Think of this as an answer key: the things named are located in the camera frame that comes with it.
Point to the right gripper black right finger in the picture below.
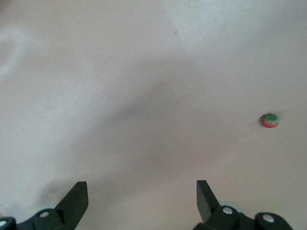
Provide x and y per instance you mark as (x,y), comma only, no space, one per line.
(207,203)

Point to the small red toy strawberry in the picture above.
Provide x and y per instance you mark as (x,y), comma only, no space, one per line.
(270,121)

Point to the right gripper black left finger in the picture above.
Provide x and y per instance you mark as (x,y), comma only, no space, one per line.
(72,206)

